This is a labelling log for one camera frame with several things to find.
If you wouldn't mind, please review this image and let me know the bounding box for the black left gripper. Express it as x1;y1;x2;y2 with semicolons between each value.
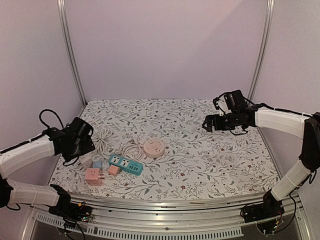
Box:
62;135;95;163

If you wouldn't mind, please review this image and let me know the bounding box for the white cube socket adapter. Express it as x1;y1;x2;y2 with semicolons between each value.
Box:
79;155;93;170

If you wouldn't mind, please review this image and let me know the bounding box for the orange usb charger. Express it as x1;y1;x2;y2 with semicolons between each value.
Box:
107;165;122;176

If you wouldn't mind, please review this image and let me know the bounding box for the pink round power socket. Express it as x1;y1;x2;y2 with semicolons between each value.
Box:
143;138;166;158

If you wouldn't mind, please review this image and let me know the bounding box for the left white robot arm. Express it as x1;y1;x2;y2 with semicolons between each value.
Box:
0;117;95;217

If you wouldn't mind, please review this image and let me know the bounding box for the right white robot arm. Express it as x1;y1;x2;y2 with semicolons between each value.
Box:
202;103;320;218

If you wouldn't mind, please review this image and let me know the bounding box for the light blue usb charger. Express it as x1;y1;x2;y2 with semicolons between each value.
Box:
92;161;103;170

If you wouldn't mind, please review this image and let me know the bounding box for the pink cube socket adapter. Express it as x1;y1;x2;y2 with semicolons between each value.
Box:
84;168;105;187

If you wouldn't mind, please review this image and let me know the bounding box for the floral patterned table mat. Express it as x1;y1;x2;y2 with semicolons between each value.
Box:
50;99;279;201

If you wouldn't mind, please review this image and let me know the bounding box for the teal power strip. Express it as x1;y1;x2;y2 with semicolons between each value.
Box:
108;155;143;176

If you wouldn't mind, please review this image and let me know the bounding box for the white coiled strip cable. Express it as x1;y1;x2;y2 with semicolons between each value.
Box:
94;127;113;156

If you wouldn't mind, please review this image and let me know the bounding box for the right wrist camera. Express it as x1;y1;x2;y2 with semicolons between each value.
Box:
212;89;248;116

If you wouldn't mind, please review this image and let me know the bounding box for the pink coiled socket cable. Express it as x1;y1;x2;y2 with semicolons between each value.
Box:
121;139;146;161

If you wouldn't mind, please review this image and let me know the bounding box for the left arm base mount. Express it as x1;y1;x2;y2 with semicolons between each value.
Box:
48;184;93;222

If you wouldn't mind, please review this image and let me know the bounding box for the aluminium front rail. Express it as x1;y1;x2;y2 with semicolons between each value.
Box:
22;193;313;240

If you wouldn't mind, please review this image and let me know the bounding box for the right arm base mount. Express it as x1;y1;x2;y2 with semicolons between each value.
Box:
240;191;285;223

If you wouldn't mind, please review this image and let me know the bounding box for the right aluminium frame post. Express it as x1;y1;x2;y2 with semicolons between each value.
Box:
247;0;275;101

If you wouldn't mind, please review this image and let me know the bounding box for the aluminium frame post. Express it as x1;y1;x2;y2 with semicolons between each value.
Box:
247;0;275;101
56;0;88;107

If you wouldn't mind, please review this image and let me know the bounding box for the left aluminium frame post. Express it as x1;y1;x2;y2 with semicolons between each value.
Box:
56;0;88;107

